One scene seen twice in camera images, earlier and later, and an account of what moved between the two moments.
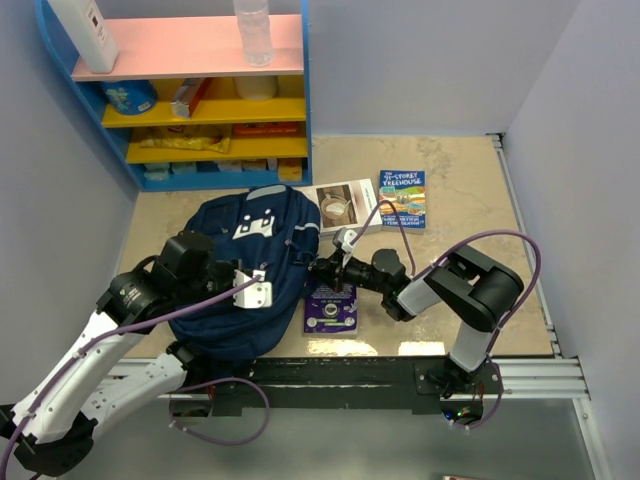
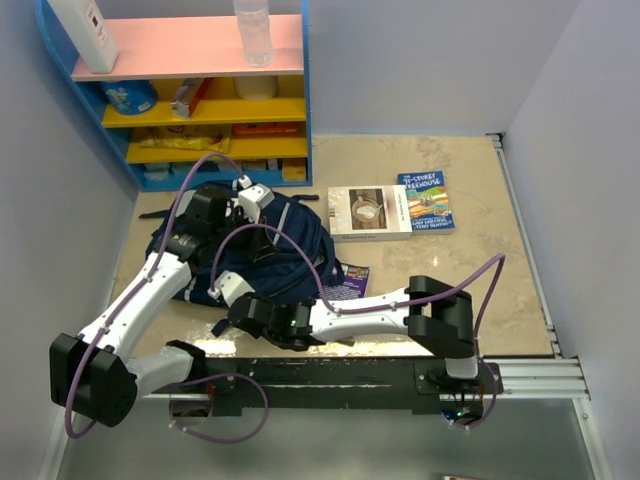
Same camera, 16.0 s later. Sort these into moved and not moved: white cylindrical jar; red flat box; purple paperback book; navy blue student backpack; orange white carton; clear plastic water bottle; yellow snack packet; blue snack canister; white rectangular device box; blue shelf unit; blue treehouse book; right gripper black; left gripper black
Moved: blue treehouse book; left gripper black; navy blue student backpack; purple paperback book; right gripper black
Not moved: orange white carton; yellow snack packet; red flat box; white cylindrical jar; clear plastic water bottle; blue shelf unit; blue snack canister; white rectangular device box
